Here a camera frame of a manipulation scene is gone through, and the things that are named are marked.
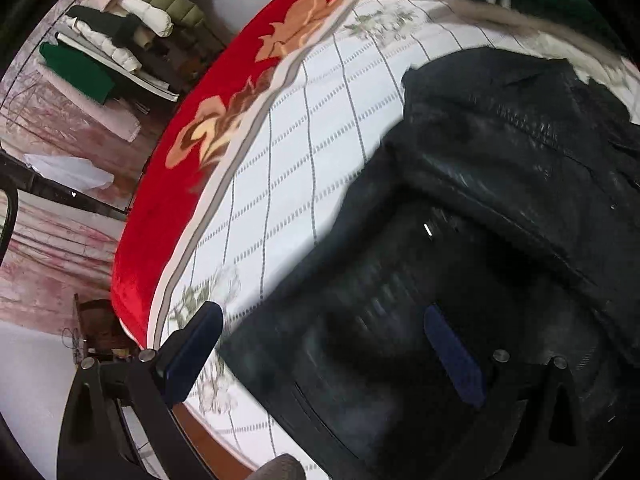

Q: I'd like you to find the black leather jacket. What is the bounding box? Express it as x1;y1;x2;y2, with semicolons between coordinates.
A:
218;46;640;480

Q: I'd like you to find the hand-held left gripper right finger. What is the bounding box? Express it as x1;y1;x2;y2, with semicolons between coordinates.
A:
424;305;588;480

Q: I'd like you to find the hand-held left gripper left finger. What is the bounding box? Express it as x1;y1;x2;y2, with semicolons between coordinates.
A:
56;301;224;480

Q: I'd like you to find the red floral blanket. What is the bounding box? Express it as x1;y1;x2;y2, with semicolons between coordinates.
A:
111;0;640;478

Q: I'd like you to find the grey fur trim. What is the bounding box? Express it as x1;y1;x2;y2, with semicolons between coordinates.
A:
445;0;633;83

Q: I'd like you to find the white plastic bag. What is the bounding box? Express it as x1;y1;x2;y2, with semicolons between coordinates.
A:
24;154;115;192

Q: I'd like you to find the wooden stool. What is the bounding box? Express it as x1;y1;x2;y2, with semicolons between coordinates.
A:
72;294;143;363

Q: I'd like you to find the green folded garment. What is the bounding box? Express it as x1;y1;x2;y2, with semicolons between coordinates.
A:
39;42;117;106

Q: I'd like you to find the pile of folded clothes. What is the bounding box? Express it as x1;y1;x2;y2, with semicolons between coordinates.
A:
37;0;236;141

